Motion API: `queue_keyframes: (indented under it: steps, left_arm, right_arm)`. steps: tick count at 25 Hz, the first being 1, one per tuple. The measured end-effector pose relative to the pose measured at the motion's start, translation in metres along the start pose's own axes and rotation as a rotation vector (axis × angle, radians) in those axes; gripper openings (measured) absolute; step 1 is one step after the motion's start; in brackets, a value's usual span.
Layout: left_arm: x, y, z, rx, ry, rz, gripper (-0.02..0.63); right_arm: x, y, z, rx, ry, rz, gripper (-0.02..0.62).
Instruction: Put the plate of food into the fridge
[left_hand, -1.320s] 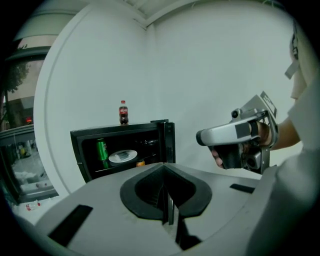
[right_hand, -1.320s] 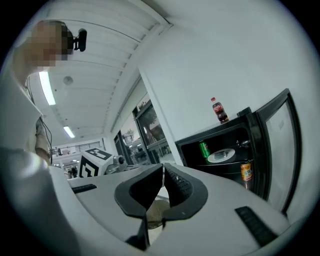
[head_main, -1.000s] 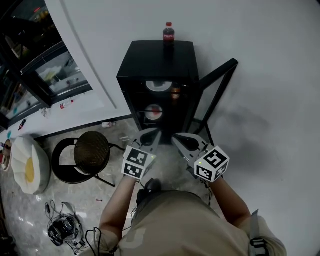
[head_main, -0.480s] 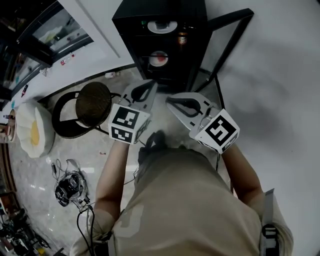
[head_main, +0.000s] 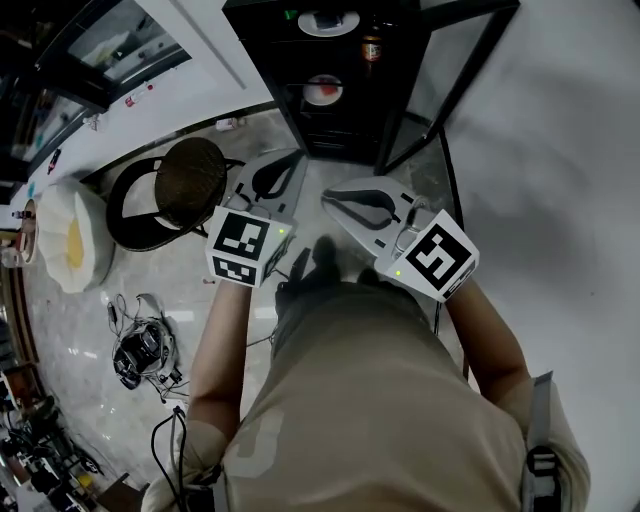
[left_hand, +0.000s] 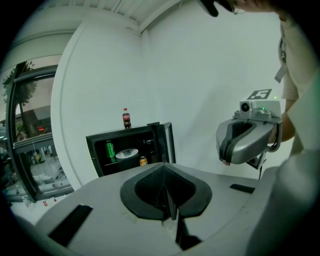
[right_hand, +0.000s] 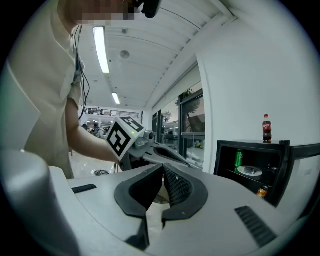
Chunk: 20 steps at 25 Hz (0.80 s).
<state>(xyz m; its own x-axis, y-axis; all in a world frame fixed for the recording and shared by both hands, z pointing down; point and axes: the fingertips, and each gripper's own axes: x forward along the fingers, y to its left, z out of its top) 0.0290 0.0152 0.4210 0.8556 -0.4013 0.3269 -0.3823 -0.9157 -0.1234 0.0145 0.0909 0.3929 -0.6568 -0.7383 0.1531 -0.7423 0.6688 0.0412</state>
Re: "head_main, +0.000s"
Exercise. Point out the person in white shirt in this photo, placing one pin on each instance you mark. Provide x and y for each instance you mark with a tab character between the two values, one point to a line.
375	400

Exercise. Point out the crumpled clear plastic bottle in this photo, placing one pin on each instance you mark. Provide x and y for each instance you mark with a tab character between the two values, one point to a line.
92	122

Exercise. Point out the small dark soda bottle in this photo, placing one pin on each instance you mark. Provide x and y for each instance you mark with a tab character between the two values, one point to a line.
54	161

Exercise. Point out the round wooden side table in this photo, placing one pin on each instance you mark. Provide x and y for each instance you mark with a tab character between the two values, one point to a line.
30	235

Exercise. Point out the clear bottle with red label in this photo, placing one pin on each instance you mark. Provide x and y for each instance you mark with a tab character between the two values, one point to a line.
139	95

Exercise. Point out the white bean bag yellow centre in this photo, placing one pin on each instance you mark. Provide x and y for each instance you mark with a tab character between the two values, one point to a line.
55	220

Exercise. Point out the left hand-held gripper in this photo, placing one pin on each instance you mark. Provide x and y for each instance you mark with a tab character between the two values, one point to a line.
240	240

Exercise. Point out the black waist pouch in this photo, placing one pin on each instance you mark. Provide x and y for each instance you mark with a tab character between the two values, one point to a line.
295	280

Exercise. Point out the person's right forearm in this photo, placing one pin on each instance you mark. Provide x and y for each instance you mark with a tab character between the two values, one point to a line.
490	340

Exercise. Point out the large white plate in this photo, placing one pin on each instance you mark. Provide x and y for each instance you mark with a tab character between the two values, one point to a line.
352	22

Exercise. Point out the person's left forearm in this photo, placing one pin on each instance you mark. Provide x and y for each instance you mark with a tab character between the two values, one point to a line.
220	350

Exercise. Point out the person's right black shoe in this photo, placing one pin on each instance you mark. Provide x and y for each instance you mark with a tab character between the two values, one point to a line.
371	276

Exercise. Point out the black round wicker chair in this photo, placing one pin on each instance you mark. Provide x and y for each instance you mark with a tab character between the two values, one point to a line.
190	180

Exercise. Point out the red watermelon slice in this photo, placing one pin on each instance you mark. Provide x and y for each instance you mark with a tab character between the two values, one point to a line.
330	90

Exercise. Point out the small brown sauce bottle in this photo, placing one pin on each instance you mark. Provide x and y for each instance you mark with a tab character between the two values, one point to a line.
372	50

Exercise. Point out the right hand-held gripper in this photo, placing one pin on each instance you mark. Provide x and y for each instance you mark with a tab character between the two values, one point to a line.
435	255

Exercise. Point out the black headset device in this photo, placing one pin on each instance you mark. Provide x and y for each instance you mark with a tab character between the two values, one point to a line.
142	350

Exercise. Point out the black cabinet with glass door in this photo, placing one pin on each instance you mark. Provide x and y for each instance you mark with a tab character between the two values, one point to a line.
260	60

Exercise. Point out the red and white bowl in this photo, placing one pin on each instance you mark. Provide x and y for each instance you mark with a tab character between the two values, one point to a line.
312	97

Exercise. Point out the black-framed window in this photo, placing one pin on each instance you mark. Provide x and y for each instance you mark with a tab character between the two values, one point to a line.
75	60

